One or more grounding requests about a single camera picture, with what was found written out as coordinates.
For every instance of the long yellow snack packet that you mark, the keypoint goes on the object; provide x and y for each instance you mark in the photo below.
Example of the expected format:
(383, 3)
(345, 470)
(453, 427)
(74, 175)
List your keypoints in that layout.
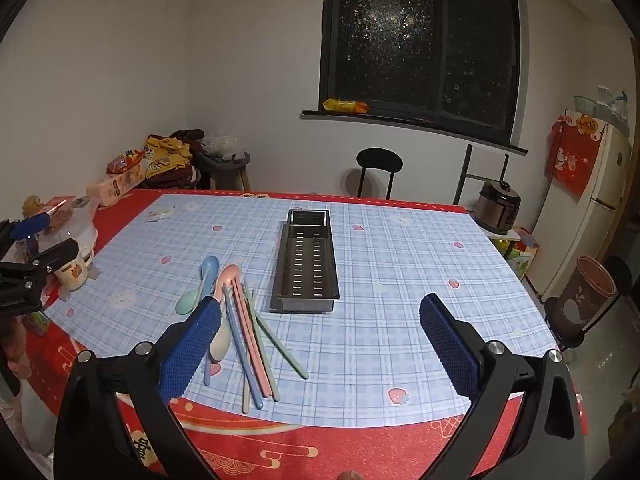
(345, 105)

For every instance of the black window sill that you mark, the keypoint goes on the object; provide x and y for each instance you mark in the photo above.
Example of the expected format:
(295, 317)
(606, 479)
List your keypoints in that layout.
(400, 121)

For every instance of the perforated metal utensil tray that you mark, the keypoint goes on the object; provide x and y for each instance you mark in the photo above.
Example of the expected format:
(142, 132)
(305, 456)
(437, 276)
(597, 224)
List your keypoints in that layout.
(306, 265)

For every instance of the black metal frame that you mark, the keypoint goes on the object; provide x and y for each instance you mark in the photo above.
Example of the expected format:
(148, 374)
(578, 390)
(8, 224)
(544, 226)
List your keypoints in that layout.
(467, 175)

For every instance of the pile of yellow snack packets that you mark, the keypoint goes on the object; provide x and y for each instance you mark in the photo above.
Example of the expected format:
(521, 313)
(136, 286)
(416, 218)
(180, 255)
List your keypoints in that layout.
(167, 157)

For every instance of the grey stool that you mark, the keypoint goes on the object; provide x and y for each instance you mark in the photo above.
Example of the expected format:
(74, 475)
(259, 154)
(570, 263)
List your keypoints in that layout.
(225, 170)

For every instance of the brown bear shaped jar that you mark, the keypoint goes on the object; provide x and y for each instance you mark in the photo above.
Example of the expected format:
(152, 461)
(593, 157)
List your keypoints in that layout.
(34, 206)

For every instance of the red printed cloth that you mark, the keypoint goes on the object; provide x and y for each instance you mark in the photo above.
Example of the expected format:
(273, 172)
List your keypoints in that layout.
(570, 160)

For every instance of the pink spoon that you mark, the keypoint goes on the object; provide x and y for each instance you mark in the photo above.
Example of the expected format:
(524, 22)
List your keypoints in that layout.
(227, 276)

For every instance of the blue spoon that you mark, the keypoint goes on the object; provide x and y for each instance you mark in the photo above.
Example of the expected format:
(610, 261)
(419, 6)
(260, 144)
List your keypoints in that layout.
(210, 266)

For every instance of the clear plastic bag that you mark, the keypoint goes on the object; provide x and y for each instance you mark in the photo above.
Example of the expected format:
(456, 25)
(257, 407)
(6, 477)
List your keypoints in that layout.
(222, 145)

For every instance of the colourful box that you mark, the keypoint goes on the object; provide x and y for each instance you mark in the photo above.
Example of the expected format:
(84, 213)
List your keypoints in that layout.
(522, 260)

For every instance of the small white packet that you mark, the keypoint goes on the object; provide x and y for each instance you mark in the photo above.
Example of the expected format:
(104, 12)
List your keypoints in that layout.
(159, 215)

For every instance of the dark framed window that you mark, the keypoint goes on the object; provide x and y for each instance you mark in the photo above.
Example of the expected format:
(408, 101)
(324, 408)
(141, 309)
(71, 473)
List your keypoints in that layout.
(425, 35)

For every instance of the white bear print cup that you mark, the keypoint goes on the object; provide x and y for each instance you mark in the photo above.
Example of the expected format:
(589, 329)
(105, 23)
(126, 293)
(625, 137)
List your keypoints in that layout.
(74, 270)

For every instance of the brown rice cooker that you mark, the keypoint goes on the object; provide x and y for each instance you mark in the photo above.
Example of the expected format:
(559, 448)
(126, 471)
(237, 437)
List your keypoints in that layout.
(497, 207)

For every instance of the white refrigerator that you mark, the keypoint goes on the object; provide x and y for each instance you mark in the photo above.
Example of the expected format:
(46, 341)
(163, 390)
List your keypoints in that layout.
(585, 220)

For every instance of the green chopstick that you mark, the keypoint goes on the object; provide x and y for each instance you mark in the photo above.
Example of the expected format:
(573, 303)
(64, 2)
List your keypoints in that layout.
(260, 332)
(285, 350)

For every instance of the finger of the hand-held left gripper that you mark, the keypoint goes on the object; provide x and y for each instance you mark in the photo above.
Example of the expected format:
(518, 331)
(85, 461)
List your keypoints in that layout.
(30, 226)
(57, 255)

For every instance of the brown trash bin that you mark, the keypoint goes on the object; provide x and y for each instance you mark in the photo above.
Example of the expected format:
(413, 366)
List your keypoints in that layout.
(582, 295)

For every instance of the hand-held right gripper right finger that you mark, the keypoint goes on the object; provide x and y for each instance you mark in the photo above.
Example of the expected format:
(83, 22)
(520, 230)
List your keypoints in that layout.
(450, 345)

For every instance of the green spoon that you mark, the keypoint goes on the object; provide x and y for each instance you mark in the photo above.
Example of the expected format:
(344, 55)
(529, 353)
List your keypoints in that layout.
(187, 304)

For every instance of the black round chair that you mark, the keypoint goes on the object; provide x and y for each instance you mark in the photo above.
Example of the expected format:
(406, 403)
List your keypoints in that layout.
(379, 160)

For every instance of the beige spoon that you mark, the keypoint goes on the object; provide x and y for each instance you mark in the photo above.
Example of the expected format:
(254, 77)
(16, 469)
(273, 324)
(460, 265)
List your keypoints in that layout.
(220, 344)

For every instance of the red snack bag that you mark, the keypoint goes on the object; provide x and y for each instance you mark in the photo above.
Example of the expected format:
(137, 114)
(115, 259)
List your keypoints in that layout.
(125, 161)

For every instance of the beige chopstick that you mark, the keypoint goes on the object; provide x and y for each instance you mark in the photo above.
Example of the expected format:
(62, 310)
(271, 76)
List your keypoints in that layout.
(245, 395)

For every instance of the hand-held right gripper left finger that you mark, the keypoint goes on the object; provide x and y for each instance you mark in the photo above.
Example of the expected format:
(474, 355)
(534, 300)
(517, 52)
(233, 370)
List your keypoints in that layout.
(192, 345)

